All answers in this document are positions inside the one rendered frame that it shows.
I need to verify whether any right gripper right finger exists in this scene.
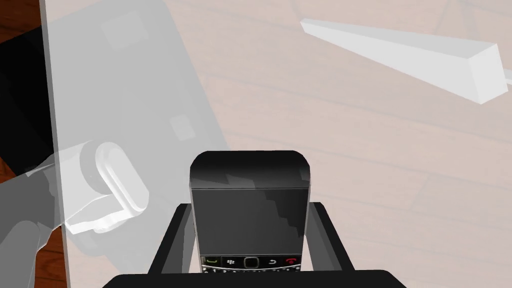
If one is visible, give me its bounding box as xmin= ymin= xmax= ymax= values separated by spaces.
xmin=304 ymin=201 xmax=356 ymax=273

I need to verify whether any black keypad phone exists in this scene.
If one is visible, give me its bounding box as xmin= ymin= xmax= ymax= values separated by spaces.
xmin=188 ymin=150 xmax=312 ymax=275

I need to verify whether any white table leg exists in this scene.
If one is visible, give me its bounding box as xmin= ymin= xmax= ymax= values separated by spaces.
xmin=299 ymin=17 xmax=512 ymax=106

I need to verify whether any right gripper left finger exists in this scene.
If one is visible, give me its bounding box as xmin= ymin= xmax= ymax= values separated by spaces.
xmin=147 ymin=203 xmax=202 ymax=276

